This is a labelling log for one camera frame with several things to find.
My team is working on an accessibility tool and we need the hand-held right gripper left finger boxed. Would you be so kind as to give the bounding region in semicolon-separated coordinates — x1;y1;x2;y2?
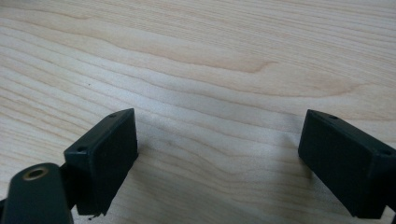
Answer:
63;107;139;217

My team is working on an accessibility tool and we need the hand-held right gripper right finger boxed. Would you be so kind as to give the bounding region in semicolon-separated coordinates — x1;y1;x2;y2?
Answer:
297;108;396;220

